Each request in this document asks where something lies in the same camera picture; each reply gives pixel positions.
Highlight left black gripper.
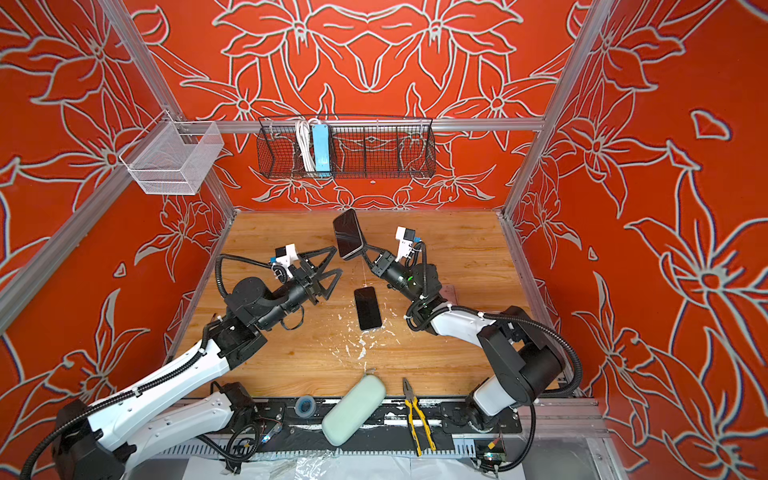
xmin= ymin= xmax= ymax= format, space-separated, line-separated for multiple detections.
xmin=259 ymin=247 xmax=341 ymax=332

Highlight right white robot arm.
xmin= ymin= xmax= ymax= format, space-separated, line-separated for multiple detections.
xmin=363 ymin=242 xmax=583 ymax=417

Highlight mint green glasses case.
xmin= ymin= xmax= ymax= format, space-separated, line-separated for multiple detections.
xmin=321 ymin=375 xmax=386 ymax=447

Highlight yellow handled pliers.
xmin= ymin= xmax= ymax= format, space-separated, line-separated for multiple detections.
xmin=402 ymin=378 xmax=437 ymax=457

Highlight pink phone case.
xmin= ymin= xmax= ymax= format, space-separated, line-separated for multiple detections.
xmin=440 ymin=285 xmax=458 ymax=305

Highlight light blue box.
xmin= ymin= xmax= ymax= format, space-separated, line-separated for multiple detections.
xmin=312 ymin=123 xmax=331 ymax=177

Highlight blue tape roll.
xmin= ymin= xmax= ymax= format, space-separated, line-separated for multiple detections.
xmin=294 ymin=395 xmax=317 ymax=419

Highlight black wire wall basket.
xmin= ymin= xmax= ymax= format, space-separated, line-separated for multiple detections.
xmin=256 ymin=115 xmax=437 ymax=180

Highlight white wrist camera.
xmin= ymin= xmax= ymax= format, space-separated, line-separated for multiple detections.
xmin=395 ymin=226 xmax=419 ymax=261
xmin=269 ymin=244 xmax=298 ymax=283

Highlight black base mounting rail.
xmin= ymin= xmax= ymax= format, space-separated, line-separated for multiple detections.
xmin=202 ymin=395 xmax=523 ymax=457

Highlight green circuit board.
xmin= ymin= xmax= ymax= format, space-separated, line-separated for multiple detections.
xmin=477 ymin=441 xmax=507 ymax=465

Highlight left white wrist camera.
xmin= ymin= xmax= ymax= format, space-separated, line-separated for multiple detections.
xmin=269 ymin=244 xmax=298 ymax=283

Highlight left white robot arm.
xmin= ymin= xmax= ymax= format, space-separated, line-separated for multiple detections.
xmin=19 ymin=246 xmax=342 ymax=479

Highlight clear plastic wall bin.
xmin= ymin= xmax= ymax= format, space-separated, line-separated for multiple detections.
xmin=119 ymin=120 xmax=224 ymax=196

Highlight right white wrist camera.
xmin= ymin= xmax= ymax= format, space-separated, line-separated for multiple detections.
xmin=395 ymin=226 xmax=419 ymax=261

